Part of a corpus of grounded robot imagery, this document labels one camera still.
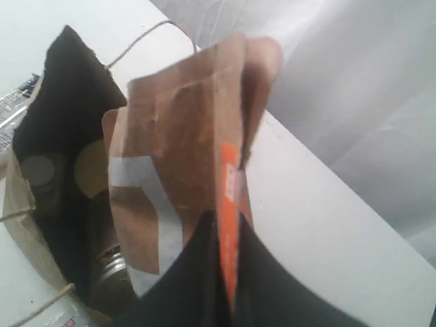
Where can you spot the small white blue milk carton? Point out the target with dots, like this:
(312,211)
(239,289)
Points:
(67,313)

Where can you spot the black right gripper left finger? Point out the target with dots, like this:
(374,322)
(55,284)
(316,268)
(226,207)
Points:
(191,292)

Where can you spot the dark blue noodle packet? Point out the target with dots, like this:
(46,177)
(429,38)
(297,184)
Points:
(13,107)

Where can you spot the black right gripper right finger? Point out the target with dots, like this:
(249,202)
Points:
(267,295)

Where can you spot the brown paper bag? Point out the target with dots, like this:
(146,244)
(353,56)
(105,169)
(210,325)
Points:
(64,116)

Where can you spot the clear jar with gold lid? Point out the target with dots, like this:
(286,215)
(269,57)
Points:
(91,169)

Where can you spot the clear jar with metal lid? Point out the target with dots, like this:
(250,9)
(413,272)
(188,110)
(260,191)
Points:
(110,286)

